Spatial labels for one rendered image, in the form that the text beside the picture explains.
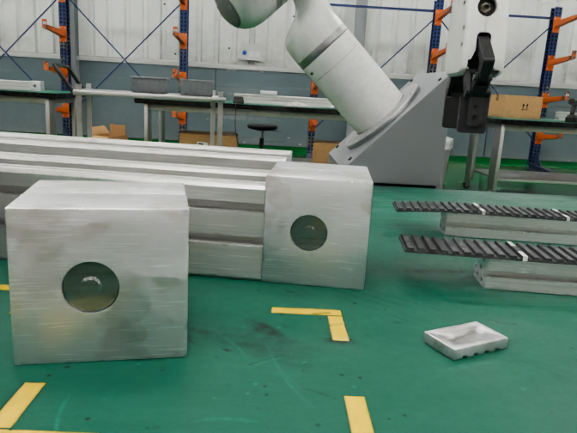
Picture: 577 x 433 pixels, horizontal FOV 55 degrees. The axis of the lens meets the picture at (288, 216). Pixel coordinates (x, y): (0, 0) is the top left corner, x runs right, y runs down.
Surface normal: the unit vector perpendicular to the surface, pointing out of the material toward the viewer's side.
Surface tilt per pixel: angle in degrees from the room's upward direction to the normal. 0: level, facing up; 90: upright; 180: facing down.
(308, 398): 0
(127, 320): 90
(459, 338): 0
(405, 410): 0
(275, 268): 90
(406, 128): 90
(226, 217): 90
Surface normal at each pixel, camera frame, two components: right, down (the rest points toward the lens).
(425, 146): 0.03, 0.22
